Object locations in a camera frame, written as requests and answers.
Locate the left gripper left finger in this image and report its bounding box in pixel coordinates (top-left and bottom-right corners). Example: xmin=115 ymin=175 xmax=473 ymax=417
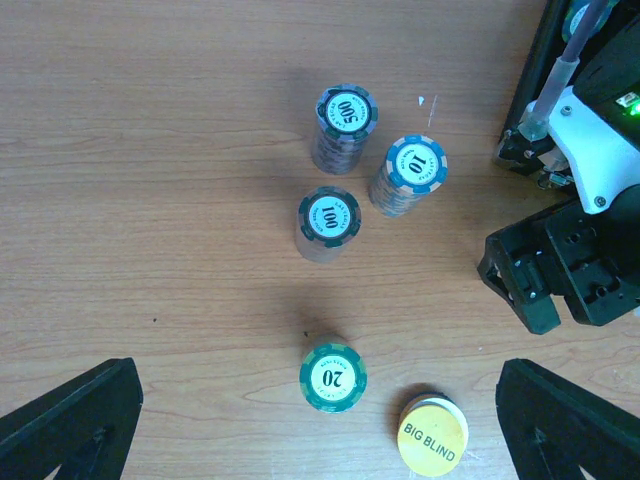
xmin=1 ymin=358 xmax=143 ymax=479

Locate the black poker set case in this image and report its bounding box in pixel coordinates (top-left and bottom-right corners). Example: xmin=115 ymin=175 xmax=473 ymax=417
xmin=492 ymin=0 xmax=640 ymax=196

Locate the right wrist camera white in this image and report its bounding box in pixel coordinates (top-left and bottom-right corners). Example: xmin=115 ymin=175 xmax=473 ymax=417
xmin=548 ymin=86 xmax=639 ymax=215

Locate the blue chip stack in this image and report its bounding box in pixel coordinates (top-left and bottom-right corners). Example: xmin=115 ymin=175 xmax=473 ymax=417
xmin=561 ymin=0 xmax=617 ymax=43

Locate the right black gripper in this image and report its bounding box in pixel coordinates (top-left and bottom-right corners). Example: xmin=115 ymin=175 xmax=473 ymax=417
xmin=477 ymin=186 xmax=639 ymax=334

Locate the purple chip stack right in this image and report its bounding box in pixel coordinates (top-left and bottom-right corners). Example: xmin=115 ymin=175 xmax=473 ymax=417
xmin=368 ymin=134 xmax=448 ymax=217

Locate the purple chip stack rear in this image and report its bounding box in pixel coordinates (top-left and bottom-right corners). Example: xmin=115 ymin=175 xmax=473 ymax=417
xmin=311 ymin=83 xmax=379 ymax=175

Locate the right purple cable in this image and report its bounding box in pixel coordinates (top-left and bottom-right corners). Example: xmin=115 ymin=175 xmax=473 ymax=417
xmin=517 ymin=0 xmax=614 ymax=144

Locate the green chip stack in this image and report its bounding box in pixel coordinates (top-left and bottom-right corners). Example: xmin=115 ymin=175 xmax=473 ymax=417
xmin=299 ymin=334 xmax=368 ymax=414

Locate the orange big blind button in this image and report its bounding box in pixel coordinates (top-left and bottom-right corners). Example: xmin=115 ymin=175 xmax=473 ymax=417
xmin=396 ymin=391 xmax=470 ymax=479

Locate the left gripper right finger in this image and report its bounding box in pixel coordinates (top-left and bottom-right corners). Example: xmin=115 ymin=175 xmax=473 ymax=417
xmin=495 ymin=359 xmax=639 ymax=479

